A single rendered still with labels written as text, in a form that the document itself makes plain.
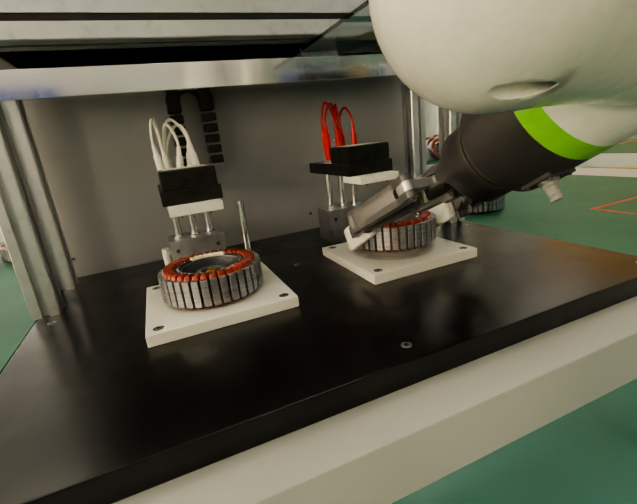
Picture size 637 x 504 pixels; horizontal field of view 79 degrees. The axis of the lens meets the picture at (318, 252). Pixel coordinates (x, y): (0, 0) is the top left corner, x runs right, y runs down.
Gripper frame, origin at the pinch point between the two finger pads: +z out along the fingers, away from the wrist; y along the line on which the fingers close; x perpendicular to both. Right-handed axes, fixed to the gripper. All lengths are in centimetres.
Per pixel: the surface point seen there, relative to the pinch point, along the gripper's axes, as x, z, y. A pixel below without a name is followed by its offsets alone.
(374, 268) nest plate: -5.2, -3.0, -6.3
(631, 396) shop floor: -60, 59, 101
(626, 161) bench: 16, 47, 133
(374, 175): 7.2, -1.2, -0.8
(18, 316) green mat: 4, 19, -49
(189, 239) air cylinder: 7.1, 10.1, -25.2
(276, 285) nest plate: -3.9, -0.9, -17.7
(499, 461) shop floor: -59, 60, 45
